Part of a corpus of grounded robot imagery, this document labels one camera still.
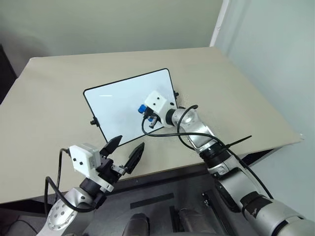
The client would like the black zip tie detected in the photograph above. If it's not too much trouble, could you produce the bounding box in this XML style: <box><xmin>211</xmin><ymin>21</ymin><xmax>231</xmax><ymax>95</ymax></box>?
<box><xmin>222</xmin><ymin>135</ymin><xmax>253</xmax><ymax>149</ymax></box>

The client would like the dark rounded shape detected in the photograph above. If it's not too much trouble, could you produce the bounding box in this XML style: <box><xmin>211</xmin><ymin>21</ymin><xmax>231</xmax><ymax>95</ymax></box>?
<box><xmin>122</xmin><ymin>213</ymin><xmax>151</xmax><ymax>236</ymax></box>
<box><xmin>177</xmin><ymin>208</ymin><xmax>213</xmax><ymax>236</ymax></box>

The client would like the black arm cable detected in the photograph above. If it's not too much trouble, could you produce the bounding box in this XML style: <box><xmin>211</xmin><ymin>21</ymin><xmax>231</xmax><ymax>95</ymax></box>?
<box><xmin>141</xmin><ymin>104</ymin><xmax>274</xmax><ymax>200</ymax></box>
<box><xmin>44</xmin><ymin>147</ymin><xmax>99</xmax><ymax>217</ymax></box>

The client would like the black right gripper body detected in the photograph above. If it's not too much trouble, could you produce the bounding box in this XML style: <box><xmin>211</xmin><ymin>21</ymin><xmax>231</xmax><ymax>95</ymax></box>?
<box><xmin>143</xmin><ymin>106</ymin><xmax>162</xmax><ymax>129</ymax></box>

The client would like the white wall corner trim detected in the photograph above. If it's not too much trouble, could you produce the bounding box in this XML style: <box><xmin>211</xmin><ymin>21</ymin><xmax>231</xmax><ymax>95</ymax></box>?
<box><xmin>209</xmin><ymin>0</ymin><xmax>231</xmax><ymax>48</ymax></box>

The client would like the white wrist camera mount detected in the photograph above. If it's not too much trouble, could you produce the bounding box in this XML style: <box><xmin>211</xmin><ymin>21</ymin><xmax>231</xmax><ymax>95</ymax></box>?
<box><xmin>68</xmin><ymin>143</ymin><xmax>115</xmax><ymax>193</ymax></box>
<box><xmin>144</xmin><ymin>90</ymin><xmax>175</xmax><ymax>127</ymax></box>

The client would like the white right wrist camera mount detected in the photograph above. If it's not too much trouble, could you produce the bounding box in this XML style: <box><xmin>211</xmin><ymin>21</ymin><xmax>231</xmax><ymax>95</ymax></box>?
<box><xmin>144</xmin><ymin>90</ymin><xmax>175</xmax><ymax>127</ymax></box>

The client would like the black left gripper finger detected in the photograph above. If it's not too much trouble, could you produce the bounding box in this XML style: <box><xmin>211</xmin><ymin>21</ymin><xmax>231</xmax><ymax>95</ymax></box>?
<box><xmin>99</xmin><ymin>135</ymin><xmax>123</xmax><ymax>157</ymax></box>
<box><xmin>124</xmin><ymin>142</ymin><xmax>145</xmax><ymax>175</ymax></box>

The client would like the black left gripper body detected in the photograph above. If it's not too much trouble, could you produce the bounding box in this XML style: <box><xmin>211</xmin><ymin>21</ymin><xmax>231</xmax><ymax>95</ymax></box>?
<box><xmin>95</xmin><ymin>152</ymin><xmax>127</xmax><ymax>185</ymax></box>

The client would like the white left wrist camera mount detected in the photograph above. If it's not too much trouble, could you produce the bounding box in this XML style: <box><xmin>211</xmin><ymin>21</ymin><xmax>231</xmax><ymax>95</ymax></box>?
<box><xmin>68</xmin><ymin>143</ymin><xmax>115</xmax><ymax>193</ymax></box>

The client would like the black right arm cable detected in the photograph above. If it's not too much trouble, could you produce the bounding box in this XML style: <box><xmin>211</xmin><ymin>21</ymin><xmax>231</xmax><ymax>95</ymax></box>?
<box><xmin>141</xmin><ymin>104</ymin><xmax>274</xmax><ymax>200</ymax></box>

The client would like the black floor tape strip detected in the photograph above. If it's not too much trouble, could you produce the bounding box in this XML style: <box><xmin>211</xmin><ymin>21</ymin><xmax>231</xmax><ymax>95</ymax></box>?
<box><xmin>129</xmin><ymin>193</ymin><xmax>175</xmax><ymax>210</ymax></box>

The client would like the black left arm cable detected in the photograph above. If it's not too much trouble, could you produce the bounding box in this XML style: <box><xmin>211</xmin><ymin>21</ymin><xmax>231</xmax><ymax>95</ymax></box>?
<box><xmin>44</xmin><ymin>147</ymin><xmax>99</xmax><ymax>217</ymax></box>

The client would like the black-framed whiteboard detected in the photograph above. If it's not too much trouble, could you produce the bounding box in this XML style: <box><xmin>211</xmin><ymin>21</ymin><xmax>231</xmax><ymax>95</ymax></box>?
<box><xmin>83</xmin><ymin>68</ymin><xmax>179</xmax><ymax>146</ymax></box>

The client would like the dark cabinet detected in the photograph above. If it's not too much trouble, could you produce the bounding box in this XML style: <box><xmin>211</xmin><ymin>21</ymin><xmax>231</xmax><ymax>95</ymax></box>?
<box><xmin>0</xmin><ymin>43</ymin><xmax>18</xmax><ymax>104</ymax></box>

